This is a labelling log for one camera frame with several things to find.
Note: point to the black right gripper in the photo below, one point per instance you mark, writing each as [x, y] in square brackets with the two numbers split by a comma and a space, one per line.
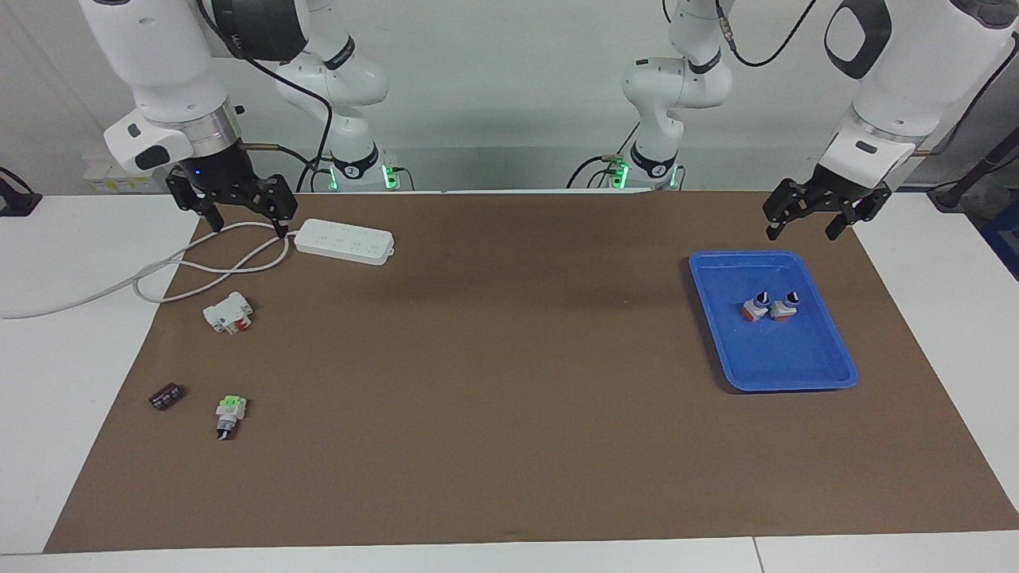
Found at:
[223, 175]

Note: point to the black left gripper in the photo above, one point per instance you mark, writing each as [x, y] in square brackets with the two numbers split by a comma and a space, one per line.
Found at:
[836, 191]

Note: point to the white selector switch green base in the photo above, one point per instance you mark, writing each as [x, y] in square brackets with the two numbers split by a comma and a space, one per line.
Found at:
[229, 412]

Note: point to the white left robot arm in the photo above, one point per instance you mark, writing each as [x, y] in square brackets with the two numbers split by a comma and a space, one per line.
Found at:
[915, 79]

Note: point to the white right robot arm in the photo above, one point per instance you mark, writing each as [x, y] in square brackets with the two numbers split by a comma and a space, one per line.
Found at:
[159, 64]

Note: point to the white circuit breaker red lever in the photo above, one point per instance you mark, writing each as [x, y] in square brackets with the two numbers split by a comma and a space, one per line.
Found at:
[227, 312]

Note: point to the white power strip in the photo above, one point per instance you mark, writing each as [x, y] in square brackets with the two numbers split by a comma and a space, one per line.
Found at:
[344, 241]

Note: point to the white box yellow labels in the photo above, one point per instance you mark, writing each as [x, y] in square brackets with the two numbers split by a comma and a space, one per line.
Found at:
[119, 185]

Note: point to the blue plastic tray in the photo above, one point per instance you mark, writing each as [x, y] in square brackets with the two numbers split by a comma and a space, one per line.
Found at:
[796, 358]

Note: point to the blue crate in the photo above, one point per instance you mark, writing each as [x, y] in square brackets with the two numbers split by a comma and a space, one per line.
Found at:
[1007, 239]

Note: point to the small dark cylindrical capacitor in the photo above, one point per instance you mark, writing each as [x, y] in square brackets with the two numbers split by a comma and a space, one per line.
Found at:
[165, 396]

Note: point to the brown table mat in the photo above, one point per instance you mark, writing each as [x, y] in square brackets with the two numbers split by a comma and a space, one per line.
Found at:
[509, 398]

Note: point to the small white selector switch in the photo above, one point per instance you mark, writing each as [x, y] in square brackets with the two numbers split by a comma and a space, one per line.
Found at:
[785, 305]

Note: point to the white selector switch red base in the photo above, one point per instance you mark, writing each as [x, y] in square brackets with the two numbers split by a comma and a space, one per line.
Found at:
[755, 307]

